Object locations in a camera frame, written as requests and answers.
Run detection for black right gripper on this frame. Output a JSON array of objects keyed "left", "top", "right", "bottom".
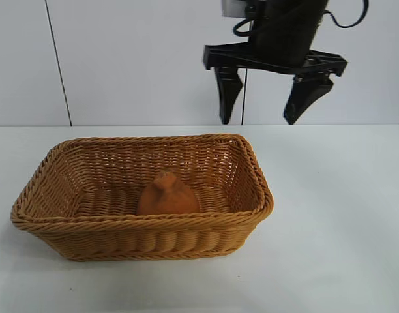
[{"left": 202, "top": 0, "right": 349, "bottom": 126}]

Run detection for tan woven wicker basket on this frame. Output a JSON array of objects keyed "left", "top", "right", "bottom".
[{"left": 10, "top": 133, "right": 274, "bottom": 262}]

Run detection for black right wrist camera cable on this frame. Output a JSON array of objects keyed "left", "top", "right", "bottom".
[{"left": 232, "top": 16, "right": 256, "bottom": 37}]

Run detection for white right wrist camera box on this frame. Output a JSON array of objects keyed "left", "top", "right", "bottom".
[{"left": 221, "top": 0, "right": 252, "bottom": 19}]

